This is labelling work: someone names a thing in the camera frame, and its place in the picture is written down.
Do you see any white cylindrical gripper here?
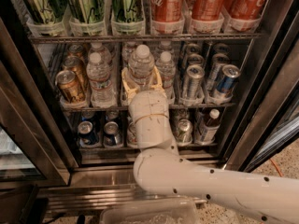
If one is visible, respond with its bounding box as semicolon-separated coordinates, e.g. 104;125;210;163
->
121;66;178;154

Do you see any water bottle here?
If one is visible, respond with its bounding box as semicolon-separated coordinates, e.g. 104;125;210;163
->
86;52;116;108
88;43;112;66
121;42;138;67
153;41;174;61
156;51;176;105
128;45;154;91

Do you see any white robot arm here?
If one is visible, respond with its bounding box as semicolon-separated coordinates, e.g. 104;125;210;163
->
129;91;299;224

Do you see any stainless steel fridge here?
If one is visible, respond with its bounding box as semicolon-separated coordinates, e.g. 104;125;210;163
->
0;0;298;213

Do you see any brown drink bottle white cap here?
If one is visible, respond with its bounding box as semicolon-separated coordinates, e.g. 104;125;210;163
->
195;108;220;146

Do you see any right green sparkling water can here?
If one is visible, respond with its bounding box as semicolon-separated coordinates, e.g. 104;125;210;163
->
112;0;142;23

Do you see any green sparkling water can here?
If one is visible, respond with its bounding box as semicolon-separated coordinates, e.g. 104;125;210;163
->
23;0;67;25
68;0;105;24
112;0;142;23

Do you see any middle green sparkling water can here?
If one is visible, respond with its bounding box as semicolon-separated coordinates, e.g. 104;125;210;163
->
68;0;105;24

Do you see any left green sparkling water can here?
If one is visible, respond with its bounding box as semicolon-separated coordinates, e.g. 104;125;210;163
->
23;0;67;25

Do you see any open fridge glass door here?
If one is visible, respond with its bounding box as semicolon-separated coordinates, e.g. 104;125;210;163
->
226;38;299;172

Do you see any left green-white soda can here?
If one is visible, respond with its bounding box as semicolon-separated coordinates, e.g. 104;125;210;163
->
127;122;136;147

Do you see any green-white soda can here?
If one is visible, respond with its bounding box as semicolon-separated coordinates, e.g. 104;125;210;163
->
175;119;192;144
127;122;136;147

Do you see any front silver energy can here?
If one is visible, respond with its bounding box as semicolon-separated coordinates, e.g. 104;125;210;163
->
181;64;205;99

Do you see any silver energy can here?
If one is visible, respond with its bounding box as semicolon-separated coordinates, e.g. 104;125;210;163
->
180;53;205;77
181;64;205;99

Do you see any middle silver energy can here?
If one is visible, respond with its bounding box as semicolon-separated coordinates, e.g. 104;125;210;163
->
180;53;205;77

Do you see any blue soda can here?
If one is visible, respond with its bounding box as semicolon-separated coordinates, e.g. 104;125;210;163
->
104;121;122;147
78;121;99;146

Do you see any right green-white soda can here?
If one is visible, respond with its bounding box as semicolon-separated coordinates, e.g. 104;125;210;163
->
175;119;192;144

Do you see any middle gold can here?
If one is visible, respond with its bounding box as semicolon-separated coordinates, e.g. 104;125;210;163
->
63;56;88;91

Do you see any gold can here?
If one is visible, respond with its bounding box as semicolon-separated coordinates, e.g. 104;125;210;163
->
67;44;86;62
55;70;85;104
63;56;88;91

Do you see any left blue soda can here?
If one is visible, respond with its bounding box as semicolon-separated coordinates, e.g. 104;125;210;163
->
78;121;99;146

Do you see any rear gold can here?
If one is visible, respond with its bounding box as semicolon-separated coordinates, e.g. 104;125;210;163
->
67;44;86;62

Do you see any front gold can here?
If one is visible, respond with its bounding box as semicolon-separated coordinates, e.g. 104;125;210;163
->
55;70;85;104

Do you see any middle blue energy can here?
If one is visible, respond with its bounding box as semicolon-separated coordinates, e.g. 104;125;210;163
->
206;53;230;91

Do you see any blue energy can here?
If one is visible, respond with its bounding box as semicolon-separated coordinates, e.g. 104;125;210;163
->
213;64;240;99
206;53;230;91

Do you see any front blue energy can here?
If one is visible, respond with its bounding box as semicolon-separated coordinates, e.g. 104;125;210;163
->
213;64;240;99

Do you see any left red cola can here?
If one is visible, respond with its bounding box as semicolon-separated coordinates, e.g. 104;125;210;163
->
150;0;183;22

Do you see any red cola can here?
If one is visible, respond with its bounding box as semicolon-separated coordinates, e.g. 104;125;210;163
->
150;0;183;22
229;0;266;20
192;0;224;21

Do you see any middle red cola can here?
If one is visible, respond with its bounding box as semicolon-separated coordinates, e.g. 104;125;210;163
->
192;0;224;21

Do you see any right red cola can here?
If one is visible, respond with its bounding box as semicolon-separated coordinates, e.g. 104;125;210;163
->
229;0;266;20

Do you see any middle wire shelf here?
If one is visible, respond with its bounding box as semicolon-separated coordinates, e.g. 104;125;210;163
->
62;103;236;112

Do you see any wire shelf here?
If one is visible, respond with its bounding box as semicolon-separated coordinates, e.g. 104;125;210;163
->
62;103;236;112
29;33;267;44

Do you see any top wire shelf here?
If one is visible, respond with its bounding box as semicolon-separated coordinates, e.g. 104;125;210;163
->
29;33;267;44

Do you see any orange floor cable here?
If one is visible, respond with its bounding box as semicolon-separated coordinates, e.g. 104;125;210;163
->
269;158;285;178

